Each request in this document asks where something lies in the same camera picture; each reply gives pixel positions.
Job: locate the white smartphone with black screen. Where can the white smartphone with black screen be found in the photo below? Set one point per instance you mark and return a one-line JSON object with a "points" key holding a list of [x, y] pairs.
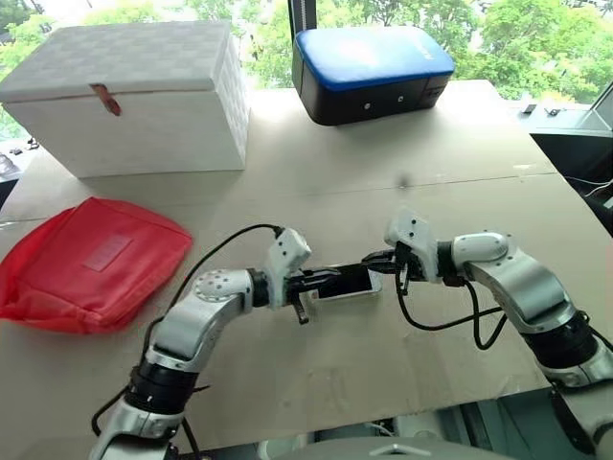
{"points": [[347, 285]]}

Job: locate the black vertical pole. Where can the black vertical pole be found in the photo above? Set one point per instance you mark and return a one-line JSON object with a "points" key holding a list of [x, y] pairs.
{"points": [[302, 14]]}

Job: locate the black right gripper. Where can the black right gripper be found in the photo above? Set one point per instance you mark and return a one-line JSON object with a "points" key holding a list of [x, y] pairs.
{"points": [[411, 266]]}

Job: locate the red fabric pouch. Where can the red fabric pouch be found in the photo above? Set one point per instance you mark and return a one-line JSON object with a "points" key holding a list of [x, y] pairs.
{"points": [[91, 268]]}

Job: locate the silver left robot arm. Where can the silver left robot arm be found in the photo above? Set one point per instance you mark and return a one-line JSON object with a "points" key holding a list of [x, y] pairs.
{"points": [[191, 316]]}

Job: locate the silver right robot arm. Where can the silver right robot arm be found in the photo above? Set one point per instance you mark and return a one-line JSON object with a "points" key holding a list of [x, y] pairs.
{"points": [[522, 282]]}

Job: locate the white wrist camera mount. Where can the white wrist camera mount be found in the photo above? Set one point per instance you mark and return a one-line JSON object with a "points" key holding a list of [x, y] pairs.
{"points": [[287, 251], [414, 230]]}

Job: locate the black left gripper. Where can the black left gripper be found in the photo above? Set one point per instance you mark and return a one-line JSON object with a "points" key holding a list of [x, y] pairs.
{"points": [[298, 290]]}

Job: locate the dark side table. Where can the dark side table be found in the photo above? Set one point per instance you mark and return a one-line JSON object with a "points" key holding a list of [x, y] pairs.
{"points": [[574, 148]]}

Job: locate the white woven lidded box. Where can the white woven lidded box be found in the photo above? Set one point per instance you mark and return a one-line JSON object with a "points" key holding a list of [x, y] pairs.
{"points": [[129, 96]]}

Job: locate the blue and black device box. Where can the blue and black device box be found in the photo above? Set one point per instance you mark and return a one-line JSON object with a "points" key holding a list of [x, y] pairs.
{"points": [[373, 72]]}

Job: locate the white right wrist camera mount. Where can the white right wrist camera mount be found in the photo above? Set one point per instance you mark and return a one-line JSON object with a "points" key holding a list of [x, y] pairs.
{"points": [[414, 230]]}

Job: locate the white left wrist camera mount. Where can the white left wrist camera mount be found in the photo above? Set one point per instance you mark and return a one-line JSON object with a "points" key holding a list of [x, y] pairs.
{"points": [[287, 251]]}

